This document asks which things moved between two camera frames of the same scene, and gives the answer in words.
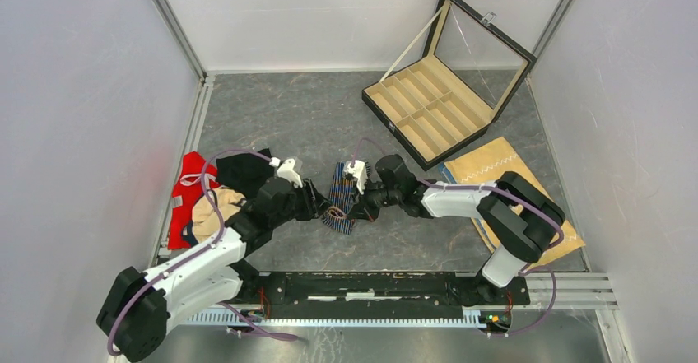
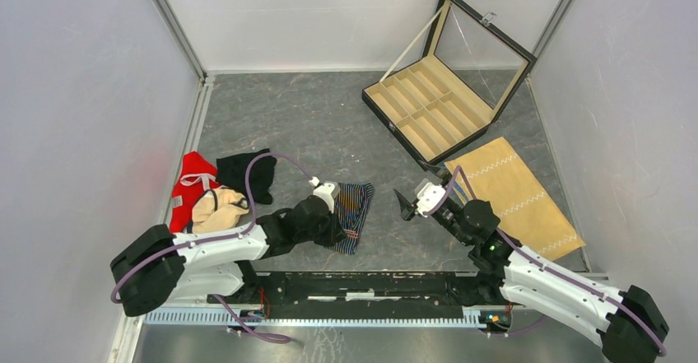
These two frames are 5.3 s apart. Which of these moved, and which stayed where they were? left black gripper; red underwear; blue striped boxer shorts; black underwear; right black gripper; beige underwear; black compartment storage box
Moved: left black gripper; blue striped boxer shorts; right black gripper
Stayed: black compartment storage box; red underwear; black underwear; beige underwear
